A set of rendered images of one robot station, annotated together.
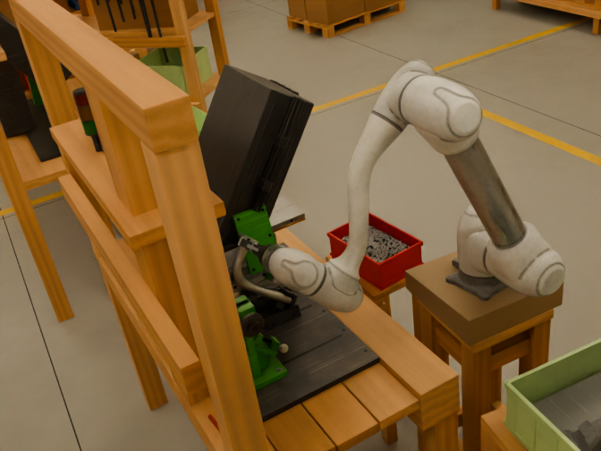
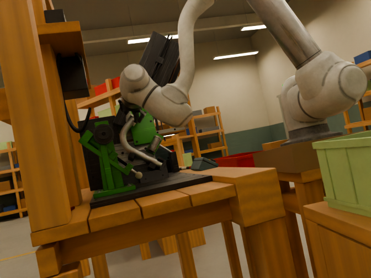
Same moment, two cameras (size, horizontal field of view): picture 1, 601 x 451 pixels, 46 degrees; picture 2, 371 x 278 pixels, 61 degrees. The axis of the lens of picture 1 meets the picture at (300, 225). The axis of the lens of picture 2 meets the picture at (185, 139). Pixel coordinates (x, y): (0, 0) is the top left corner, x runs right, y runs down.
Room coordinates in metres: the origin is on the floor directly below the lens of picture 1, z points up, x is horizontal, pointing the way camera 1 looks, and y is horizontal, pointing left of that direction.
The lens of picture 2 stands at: (0.49, -0.31, 1.01)
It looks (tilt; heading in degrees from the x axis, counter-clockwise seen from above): 2 degrees up; 10
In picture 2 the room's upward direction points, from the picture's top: 11 degrees counter-clockwise
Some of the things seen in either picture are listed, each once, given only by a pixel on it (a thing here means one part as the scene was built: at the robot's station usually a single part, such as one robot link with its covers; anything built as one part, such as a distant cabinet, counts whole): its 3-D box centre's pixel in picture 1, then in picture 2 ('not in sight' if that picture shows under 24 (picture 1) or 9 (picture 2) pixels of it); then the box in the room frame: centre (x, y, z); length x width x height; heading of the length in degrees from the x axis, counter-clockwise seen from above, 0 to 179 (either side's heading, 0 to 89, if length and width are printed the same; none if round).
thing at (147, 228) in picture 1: (125, 165); (60, 67); (1.90, 0.48, 1.52); 0.90 x 0.25 x 0.04; 25
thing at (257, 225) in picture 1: (253, 235); (141, 124); (1.97, 0.16, 1.17); 0.13 x 0.12 x 0.20; 25
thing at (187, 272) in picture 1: (125, 215); (57, 99); (1.89, 0.52, 1.36); 1.49 x 0.09 x 0.97; 25
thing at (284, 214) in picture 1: (246, 226); (147, 136); (2.13, 0.19, 1.11); 0.39 x 0.16 x 0.03; 115
